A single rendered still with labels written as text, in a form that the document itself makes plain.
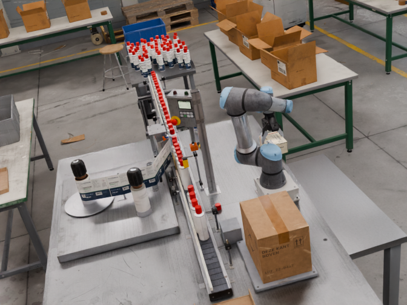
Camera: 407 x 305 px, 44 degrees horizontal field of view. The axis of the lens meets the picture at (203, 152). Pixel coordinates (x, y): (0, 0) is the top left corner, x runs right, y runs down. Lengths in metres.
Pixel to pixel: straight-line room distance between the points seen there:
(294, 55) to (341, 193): 1.65
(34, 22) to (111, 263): 5.77
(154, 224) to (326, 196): 0.99
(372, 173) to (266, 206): 2.33
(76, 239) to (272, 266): 1.14
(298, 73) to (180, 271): 2.33
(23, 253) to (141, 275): 2.06
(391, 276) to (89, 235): 1.63
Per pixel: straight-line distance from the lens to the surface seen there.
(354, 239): 2.68
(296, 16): 8.38
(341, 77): 4.55
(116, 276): 2.69
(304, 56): 4.36
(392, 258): 2.79
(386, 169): 4.72
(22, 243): 4.68
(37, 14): 8.07
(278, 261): 2.38
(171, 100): 2.85
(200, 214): 2.57
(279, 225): 2.32
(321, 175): 3.14
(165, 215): 2.91
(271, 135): 3.20
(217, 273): 2.48
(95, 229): 2.96
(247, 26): 5.41
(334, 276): 2.49
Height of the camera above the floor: 2.58
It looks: 30 degrees down
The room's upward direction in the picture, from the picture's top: 11 degrees counter-clockwise
